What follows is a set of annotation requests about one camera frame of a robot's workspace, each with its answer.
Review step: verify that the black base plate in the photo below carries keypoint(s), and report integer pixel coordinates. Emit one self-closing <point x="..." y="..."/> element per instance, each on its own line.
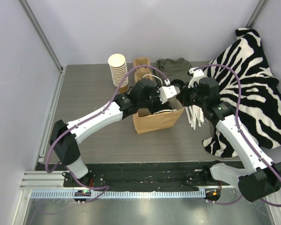
<point x="145" y="177"/>

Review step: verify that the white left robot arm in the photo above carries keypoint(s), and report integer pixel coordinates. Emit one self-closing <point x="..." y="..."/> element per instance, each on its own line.
<point x="66" y="137"/>

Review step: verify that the white wrapped straws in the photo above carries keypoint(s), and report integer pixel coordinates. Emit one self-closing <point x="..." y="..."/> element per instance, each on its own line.
<point x="195" y="116"/>

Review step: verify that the stack of black lids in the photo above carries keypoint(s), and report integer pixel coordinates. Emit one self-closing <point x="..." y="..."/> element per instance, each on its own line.
<point x="178" y="83"/>

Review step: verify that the stack of white paper cups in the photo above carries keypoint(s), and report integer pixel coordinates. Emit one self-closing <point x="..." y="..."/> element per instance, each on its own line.
<point x="118" y="67"/>

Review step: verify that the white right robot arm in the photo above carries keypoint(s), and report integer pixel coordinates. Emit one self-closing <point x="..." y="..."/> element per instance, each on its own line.
<point x="261" y="176"/>

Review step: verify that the zebra print blanket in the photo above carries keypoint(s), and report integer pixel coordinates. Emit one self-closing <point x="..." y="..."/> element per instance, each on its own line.
<point x="243" y="68"/>

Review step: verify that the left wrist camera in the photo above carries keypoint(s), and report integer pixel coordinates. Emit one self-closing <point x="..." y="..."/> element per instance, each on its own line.
<point x="167" y="91"/>

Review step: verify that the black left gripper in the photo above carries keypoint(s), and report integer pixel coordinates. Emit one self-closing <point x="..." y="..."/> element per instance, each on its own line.
<point x="153" y="101"/>

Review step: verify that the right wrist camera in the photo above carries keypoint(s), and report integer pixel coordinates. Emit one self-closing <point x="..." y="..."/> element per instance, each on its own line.
<point x="195" y="75"/>

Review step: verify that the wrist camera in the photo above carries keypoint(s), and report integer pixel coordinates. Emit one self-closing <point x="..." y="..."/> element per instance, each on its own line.
<point x="167" y="91"/>
<point x="195" y="75"/>

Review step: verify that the olive green cloth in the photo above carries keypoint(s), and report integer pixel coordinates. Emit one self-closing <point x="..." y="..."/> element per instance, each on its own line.
<point x="174" y="69"/>

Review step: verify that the white cable duct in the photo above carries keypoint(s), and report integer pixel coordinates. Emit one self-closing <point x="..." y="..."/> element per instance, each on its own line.
<point x="83" y="194"/>

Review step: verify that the stack of pulp cup carriers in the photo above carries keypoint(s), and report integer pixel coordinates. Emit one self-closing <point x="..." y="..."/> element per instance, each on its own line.
<point x="142" y="71"/>

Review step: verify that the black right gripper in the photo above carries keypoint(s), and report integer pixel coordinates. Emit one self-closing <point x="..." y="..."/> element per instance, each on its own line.
<point x="182" y="94"/>

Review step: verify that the brown paper bag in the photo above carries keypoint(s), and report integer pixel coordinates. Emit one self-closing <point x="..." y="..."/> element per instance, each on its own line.
<point x="145" y="122"/>

